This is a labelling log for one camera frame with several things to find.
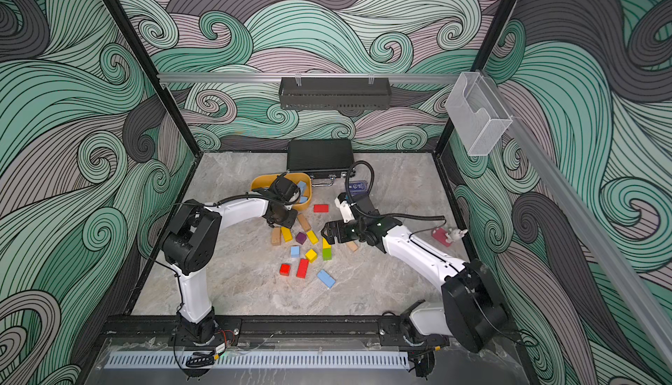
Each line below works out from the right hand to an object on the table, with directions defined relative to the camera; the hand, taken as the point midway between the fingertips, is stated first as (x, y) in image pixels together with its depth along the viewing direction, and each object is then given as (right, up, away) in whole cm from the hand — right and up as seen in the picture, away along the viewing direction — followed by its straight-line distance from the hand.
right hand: (331, 231), depth 83 cm
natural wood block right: (+8, -6, +7) cm, 12 cm away
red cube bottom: (-16, -13, +2) cm, 21 cm away
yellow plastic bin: (-28, +16, +24) cm, 40 cm away
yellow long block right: (-2, -6, +7) cm, 10 cm away
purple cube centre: (-11, -4, +8) cm, 14 cm away
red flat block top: (-4, +5, +18) cm, 19 cm away
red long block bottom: (-10, -13, +2) cm, 16 cm away
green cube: (-1, -9, +7) cm, 12 cm away
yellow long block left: (-16, -3, +9) cm, 19 cm away
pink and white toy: (+40, -3, +5) cm, 40 cm away
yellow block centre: (-8, -3, +10) cm, 13 cm away
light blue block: (-2, -15, -1) cm, 15 cm away
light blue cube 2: (-13, -8, +5) cm, 16 cm away
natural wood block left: (-19, -4, +7) cm, 21 cm away
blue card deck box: (+11, +13, +24) cm, 29 cm away
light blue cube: (-12, +14, +17) cm, 25 cm away
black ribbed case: (-4, +25, +30) cm, 40 cm away
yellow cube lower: (-7, -9, +4) cm, 12 cm away
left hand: (-16, +3, +13) cm, 21 cm away
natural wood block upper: (-9, -1, +12) cm, 15 cm away
